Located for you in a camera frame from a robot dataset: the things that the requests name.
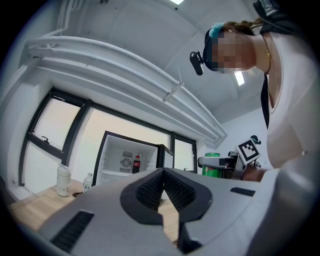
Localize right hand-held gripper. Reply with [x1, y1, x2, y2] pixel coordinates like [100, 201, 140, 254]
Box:
[198, 136, 262, 180]

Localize dark cola bottle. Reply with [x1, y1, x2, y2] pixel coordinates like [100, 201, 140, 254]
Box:
[131, 154, 142, 174]

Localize green drink can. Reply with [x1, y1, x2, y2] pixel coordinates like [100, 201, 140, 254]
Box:
[201, 152, 222, 177]

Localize black head camera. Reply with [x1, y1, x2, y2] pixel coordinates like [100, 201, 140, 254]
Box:
[189, 50, 205, 76]

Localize black cord necklace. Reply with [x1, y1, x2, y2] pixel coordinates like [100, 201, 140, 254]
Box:
[262, 37, 272, 76]

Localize black head strap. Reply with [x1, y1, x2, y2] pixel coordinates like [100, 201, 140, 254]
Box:
[202, 28, 218, 72]

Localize person's right forearm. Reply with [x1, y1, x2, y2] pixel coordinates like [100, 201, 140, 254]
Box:
[243, 166, 266, 182]

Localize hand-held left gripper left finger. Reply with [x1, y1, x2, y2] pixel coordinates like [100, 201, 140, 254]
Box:
[37, 167, 181, 256]

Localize black mini fridge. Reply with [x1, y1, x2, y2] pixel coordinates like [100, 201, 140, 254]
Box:
[92, 130, 175, 187]

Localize clear water bottle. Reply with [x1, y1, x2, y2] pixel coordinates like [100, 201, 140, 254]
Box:
[82, 172, 94, 193]

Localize person's body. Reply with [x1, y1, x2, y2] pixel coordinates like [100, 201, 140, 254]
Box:
[202, 0, 320, 171]

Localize black framed window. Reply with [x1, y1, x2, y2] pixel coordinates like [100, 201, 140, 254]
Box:
[18, 87, 175, 188]
[171, 131, 198, 174]

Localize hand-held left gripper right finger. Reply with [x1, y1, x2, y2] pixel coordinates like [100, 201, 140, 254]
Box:
[162, 167, 267, 255]

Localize white ceiling pipe run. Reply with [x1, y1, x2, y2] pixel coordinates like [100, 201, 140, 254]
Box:
[24, 36, 228, 148]

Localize teal hair scrunchie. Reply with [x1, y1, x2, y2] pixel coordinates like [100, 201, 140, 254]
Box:
[209, 21, 227, 38]

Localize cream tumbler with rope strap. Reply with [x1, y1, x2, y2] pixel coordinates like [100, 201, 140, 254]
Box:
[56, 163, 72, 198]

